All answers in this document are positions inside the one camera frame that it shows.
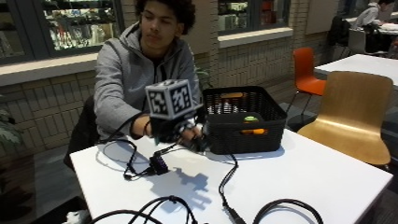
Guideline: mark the orange item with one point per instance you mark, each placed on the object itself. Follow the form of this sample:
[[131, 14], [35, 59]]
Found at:
[[232, 95]]

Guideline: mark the small green plant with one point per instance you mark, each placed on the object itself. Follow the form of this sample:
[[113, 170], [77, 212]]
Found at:
[[203, 77]]

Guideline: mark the grey background chair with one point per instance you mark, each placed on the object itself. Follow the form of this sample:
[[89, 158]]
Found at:
[[358, 40]]

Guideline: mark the white crumpled item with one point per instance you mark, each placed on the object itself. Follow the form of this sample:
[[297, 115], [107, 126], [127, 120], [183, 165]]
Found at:
[[77, 216]]

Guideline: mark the green toy fruit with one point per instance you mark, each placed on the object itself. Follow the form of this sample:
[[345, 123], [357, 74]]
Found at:
[[251, 118]]

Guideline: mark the short pale window sill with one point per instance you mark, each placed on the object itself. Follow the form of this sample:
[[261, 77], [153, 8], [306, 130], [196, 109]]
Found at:
[[255, 36]]

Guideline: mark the the person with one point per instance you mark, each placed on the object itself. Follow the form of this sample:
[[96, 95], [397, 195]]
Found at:
[[124, 77]]

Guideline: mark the green leafy plant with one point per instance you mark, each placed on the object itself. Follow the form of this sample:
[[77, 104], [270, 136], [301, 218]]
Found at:
[[8, 130]]

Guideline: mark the brown planter box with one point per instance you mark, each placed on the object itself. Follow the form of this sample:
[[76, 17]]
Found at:
[[16, 186]]

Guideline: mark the orange toy carrot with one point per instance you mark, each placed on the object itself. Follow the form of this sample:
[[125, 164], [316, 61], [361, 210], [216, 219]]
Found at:
[[253, 131]]

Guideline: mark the white background table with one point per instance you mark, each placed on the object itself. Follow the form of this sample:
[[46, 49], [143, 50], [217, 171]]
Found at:
[[365, 63]]

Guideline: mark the long pale window sill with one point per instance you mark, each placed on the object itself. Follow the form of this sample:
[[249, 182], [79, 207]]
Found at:
[[46, 70]]

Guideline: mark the small black hub box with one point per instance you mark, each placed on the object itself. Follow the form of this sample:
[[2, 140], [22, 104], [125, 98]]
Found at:
[[159, 165]]

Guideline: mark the light wooden chair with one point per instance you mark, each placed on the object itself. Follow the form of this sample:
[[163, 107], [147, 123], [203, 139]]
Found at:
[[352, 118]]

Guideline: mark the small dark framed window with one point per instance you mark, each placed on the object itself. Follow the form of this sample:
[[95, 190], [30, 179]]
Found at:
[[253, 15]]

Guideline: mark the orange plastic chair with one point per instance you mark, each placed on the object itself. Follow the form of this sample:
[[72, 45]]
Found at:
[[306, 77]]

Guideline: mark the black jacket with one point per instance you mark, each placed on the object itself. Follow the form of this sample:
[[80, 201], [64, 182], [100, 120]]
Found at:
[[338, 31]]

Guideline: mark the large dark framed window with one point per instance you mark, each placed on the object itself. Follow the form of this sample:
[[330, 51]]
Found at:
[[75, 28]]

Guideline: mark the black plastic basket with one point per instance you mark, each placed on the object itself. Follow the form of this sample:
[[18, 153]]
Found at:
[[249, 140]]

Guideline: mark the white cube with black markers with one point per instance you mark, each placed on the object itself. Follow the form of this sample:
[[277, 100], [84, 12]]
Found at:
[[169, 99]]

